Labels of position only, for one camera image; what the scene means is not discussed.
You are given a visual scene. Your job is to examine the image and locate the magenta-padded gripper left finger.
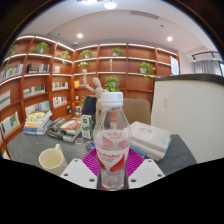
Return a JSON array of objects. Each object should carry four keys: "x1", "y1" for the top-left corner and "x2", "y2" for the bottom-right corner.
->
[{"x1": 59, "y1": 148, "x2": 101, "y2": 191}]

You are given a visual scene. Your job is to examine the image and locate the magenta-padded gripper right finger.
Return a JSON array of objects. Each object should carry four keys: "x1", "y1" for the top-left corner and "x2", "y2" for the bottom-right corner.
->
[{"x1": 126, "y1": 148, "x2": 166, "y2": 190}]

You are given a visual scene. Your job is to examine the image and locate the clear plastic water bottle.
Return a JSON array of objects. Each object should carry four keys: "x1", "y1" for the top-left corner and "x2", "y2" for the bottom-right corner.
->
[{"x1": 92, "y1": 91, "x2": 133, "y2": 192}]

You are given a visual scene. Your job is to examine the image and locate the white book stack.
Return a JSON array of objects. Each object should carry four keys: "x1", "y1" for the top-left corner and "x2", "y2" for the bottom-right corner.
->
[{"x1": 129, "y1": 120, "x2": 173, "y2": 162}]

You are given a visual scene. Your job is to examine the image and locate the green and white carton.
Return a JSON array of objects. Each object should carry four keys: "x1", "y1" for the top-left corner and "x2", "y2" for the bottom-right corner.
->
[{"x1": 80, "y1": 114, "x2": 94, "y2": 140}]

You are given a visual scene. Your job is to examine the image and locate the dark magazine stack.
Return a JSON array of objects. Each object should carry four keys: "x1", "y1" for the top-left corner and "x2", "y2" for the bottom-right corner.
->
[{"x1": 46, "y1": 116, "x2": 83, "y2": 143}]

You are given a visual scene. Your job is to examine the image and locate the tan upholstered chair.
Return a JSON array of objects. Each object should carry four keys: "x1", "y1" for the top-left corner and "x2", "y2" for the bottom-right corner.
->
[{"x1": 122, "y1": 97, "x2": 153, "y2": 126}]

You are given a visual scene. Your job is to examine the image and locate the colourful book stack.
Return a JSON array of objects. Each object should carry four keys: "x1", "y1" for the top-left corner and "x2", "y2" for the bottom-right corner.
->
[{"x1": 22, "y1": 109, "x2": 54, "y2": 137}]

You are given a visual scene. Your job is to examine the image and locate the dark blue chair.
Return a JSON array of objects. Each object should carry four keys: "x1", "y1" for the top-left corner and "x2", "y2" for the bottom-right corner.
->
[{"x1": 80, "y1": 95, "x2": 98, "y2": 121}]

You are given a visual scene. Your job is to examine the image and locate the white counter with dark top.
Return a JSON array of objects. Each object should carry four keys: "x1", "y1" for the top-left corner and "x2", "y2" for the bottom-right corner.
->
[{"x1": 150, "y1": 73, "x2": 224, "y2": 164}]

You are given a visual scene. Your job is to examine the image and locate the wooden artist mannequin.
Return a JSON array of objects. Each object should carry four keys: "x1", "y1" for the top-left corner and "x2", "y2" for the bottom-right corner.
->
[{"x1": 81, "y1": 68, "x2": 109, "y2": 121}]

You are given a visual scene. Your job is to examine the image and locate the grey window curtain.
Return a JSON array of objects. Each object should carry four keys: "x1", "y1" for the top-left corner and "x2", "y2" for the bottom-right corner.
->
[{"x1": 193, "y1": 59, "x2": 223, "y2": 76}]

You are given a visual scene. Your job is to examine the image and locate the ceiling air vent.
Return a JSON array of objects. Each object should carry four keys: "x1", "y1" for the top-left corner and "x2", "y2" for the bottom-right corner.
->
[{"x1": 129, "y1": 9, "x2": 160, "y2": 20}]

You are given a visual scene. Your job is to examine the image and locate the round ceiling lights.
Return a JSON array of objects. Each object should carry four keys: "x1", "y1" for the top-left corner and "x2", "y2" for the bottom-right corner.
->
[{"x1": 76, "y1": 0, "x2": 174, "y2": 43}]

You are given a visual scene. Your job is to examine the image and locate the wooden wall shelf unit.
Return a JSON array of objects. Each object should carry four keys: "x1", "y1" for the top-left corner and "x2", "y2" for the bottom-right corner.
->
[{"x1": 0, "y1": 34, "x2": 181, "y2": 158}]

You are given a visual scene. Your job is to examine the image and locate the black track light rail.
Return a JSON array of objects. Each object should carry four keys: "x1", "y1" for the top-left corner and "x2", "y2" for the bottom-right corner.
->
[{"x1": 191, "y1": 50, "x2": 224, "y2": 63}]

